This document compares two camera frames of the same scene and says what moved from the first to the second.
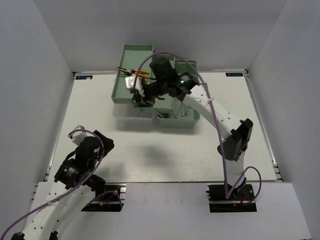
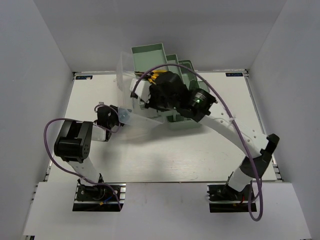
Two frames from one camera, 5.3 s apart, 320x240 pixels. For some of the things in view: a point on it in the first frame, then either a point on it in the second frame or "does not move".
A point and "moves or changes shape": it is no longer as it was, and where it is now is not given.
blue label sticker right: x=234 y=74 does not move
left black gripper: x=106 y=144 to x=114 y=109
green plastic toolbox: x=167 y=112 moves or changes shape
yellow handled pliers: x=142 y=74 moves or changes shape
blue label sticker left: x=83 y=77 does not move
